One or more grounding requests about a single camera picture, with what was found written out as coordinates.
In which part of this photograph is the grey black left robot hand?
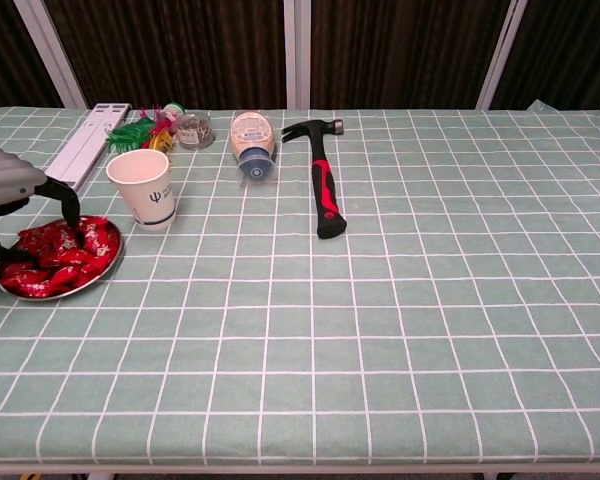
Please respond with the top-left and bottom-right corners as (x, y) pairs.
(0, 145), (82, 265)

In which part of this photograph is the white paper cup blue logo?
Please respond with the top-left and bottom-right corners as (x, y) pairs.
(105, 148), (177, 232)

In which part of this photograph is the white folding laptop stand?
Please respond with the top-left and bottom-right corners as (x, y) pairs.
(44, 102), (134, 194)

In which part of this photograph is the green feather shuttlecock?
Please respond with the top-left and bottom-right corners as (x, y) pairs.
(104, 117), (156, 154)

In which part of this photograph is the round stainless steel plate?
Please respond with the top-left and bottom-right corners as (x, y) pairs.
(0, 214), (126, 302)

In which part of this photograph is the pink yellow feather shuttlecock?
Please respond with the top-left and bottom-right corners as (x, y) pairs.
(139, 103), (176, 151)

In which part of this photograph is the clear jar of metal clips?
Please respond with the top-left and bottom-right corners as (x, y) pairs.
(173, 112), (216, 151)

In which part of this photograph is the dark brown curtain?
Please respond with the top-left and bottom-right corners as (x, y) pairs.
(0, 0), (600, 126)

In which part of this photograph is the sauce bottle with blue cap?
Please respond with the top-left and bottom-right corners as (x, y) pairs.
(229, 110), (280, 187)

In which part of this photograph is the red black claw hammer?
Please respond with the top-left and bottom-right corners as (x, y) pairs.
(280, 118), (348, 240)

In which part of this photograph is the green checked tablecloth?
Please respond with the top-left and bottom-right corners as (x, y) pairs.
(0, 99), (600, 466)

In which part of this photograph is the white metal frame post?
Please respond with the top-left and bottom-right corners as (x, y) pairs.
(283, 0), (313, 111)
(475, 0), (530, 111)
(13, 0), (88, 110)

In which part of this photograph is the white metal table frame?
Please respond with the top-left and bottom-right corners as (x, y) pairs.
(0, 462), (600, 480)

